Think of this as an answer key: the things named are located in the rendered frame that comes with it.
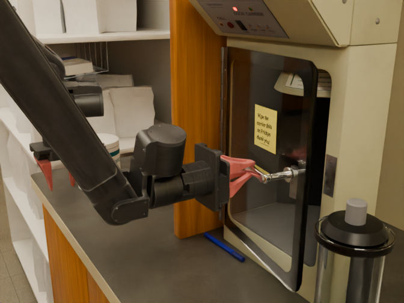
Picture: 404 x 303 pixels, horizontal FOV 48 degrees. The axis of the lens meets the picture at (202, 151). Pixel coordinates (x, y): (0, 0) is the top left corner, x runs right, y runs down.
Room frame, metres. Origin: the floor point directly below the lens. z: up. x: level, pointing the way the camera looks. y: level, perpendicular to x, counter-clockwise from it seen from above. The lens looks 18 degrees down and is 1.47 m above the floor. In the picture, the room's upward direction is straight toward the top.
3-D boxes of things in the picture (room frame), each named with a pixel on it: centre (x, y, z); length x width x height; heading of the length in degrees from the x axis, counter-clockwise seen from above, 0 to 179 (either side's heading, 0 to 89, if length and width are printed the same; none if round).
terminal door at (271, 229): (0.80, -0.11, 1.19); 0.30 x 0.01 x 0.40; 22
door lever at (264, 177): (0.72, -0.11, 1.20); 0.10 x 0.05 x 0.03; 22
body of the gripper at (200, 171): (0.68, 0.01, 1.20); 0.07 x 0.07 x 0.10; 32
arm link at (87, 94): (0.91, 0.26, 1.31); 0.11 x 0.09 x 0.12; 108
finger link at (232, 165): (0.71, -0.05, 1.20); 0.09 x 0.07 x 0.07; 122
